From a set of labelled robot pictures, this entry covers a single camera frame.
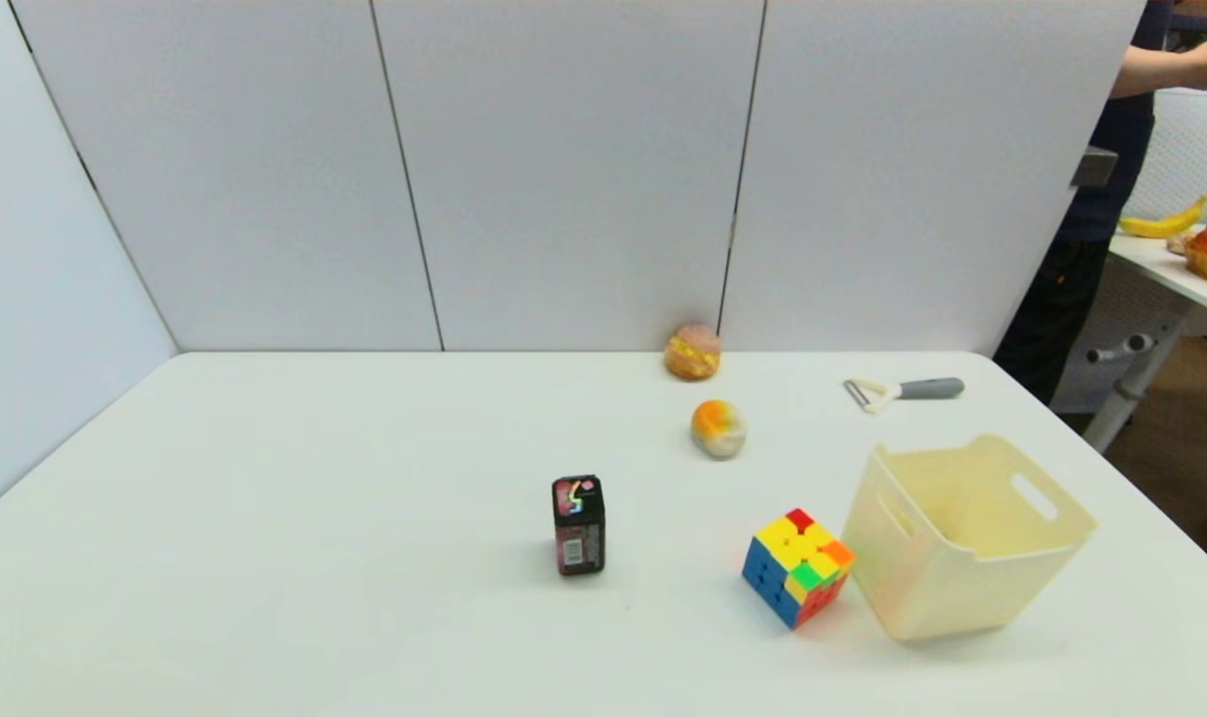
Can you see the multicoloured rubiks cube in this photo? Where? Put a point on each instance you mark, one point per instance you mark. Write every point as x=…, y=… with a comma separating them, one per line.
x=778, y=578

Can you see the small grey wall box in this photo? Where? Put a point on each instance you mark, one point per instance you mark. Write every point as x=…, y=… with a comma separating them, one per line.
x=1094, y=166

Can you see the brown burger bun toy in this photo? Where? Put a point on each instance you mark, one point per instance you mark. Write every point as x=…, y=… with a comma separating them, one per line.
x=692, y=354

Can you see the small black printed box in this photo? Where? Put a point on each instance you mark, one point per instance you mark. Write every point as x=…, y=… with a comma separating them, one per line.
x=579, y=533

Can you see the white side table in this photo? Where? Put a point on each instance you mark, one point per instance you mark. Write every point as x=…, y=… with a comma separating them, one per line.
x=1186, y=279

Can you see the cream plastic basket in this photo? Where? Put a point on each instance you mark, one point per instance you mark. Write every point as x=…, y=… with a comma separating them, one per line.
x=937, y=583

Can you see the yellow banana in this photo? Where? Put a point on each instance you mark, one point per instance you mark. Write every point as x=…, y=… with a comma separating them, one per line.
x=1161, y=225

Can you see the white perforated panel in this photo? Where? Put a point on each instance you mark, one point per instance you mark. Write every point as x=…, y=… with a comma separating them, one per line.
x=1196, y=149

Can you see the person in dark clothes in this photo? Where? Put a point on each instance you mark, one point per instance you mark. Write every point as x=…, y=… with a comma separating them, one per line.
x=1101, y=209

